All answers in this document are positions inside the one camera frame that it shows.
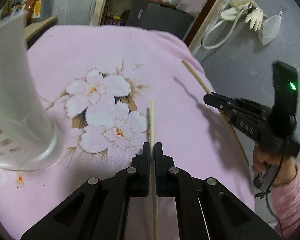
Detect wooden chopstick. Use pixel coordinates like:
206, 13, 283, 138
149, 99, 159, 240
182, 60, 249, 165

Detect person right hand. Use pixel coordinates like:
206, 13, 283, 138
251, 143, 298, 186

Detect hanging clear plastic bag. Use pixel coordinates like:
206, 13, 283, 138
258, 10, 282, 46

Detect wooden door frame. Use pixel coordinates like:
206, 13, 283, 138
90, 0, 241, 55

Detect cream rubber gloves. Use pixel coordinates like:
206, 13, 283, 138
245, 7, 268, 32

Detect pink floral tablecloth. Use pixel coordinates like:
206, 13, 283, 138
0, 25, 255, 239

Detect dark grey cabinet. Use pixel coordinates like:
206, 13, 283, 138
126, 0, 193, 40

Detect white plastic utensil holder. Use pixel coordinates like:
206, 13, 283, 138
0, 14, 62, 171

